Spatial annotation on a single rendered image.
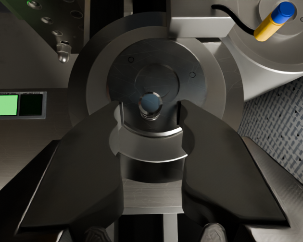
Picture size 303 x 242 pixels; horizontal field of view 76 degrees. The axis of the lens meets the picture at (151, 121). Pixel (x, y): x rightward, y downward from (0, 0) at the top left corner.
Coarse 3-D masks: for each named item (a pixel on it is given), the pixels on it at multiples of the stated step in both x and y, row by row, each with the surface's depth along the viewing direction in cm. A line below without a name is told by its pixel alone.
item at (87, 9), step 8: (88, 0) 18; (96, 0) 20; (104, 0) 24; (112, 0) 29; (88, 8) 18; (96, 8) 20; (104, 8) 24; (112, 8) 29; (120, 8) 38; (88, 16) 18; (96, 16) 20; (104, 16) 24; (112, 16) 29; (120, 16) 38; (88, 24) 17; (96, 24) 20; (104, 24) 24; (88, 32) 17; (96, 32) 20; (88, 40) 17
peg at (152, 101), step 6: (144, 96) 11; (150, 96) 11; (156, 96) 11; (144, 102) 11; (150, 102) 11; (156, 102) 11; (162, 102) 11; (144, 108) 11; (150, 108) 11; (156, 108) 11; (144, 114) 11; (150, 114) 11; (156, 114) 12; (150, 120) 13
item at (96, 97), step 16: (128, 32) 16; (144, 32) 16; (160, 32) 16; (112, 48) 16; (192, 48) 16; (96, 64) 16; (208, 64) 16; (96, 80) 16; (208, 80) 16; (224, 80) 16; (96, 96) 16; (208, 96) 16; (224, 96) 16; (128, 144) 15; (144, 144) 15; (160, 144) 15; (176, 144) 15; (144, 160) 15; (160, 160) 15
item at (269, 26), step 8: (216, 8) 13; (224, 8) 13; (280, 8) 9; (288, 8) 9; (232, 16) 12; (272, 16) 10; (280, 16) 9; (288, 16) 9; (240, 24) 12; (264, 24) 10; (272, 24) 10; (280, 24) 10; (248, 32) 12; (256, 32) 11; (264, 32) 11; (272, 32) 10; (264, 40) 11
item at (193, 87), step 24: (144, 48) 15; (168, 48) 15; (120, 72) 14; (144, 72) 15; (168, 72) 15; (192, 72) 14; (120, 96) 14; (168, 96) 14; (192, 96) 14; (144, 120) 14; (168, 120) 14
